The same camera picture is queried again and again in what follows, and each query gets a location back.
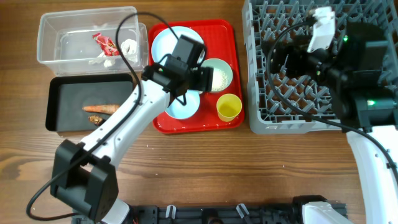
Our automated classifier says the light green bowl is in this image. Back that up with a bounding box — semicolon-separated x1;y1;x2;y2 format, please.
202;58;233;93

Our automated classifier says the orange carrot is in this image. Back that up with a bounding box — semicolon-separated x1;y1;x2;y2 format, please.
82;104;120;115

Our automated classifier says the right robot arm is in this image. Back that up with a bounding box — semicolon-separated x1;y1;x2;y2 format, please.
262;21;397;223

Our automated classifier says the left black cable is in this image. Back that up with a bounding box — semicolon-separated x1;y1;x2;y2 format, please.
25;11;187;222

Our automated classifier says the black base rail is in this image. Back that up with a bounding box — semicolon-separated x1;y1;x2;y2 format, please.
70;203;348;224

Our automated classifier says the small light blue plate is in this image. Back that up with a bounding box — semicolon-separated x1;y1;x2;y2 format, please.
165;90;200;119

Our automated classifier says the white tissue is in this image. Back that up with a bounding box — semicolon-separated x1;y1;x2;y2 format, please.
121;39;138;63
88;52;116;68

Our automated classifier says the yellow plastic cup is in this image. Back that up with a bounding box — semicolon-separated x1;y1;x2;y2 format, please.
216;93;243;122

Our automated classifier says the grey dishwasher rack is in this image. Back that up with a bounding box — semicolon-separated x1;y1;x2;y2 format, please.
242;0;397;134

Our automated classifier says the large light blue plate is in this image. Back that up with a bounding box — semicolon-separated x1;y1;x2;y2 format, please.
151;26;204;66

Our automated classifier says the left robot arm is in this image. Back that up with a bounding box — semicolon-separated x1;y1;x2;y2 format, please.
50;35;213;223

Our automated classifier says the clear plastic bin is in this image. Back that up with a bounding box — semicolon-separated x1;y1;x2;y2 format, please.
37;6;149;76

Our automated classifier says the red snack wrapper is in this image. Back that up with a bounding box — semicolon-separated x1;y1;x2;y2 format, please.
92;33;119;56

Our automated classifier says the black plastic tray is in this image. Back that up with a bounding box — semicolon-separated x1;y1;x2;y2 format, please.
45;73;133;132

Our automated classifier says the red serving tray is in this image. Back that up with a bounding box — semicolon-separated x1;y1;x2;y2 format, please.
152;19;244;134

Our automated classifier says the dark food scrap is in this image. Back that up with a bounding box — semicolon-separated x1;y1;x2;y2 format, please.
88;115;105;126

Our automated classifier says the white rice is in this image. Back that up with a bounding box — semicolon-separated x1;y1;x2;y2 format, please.
211;68;228;92

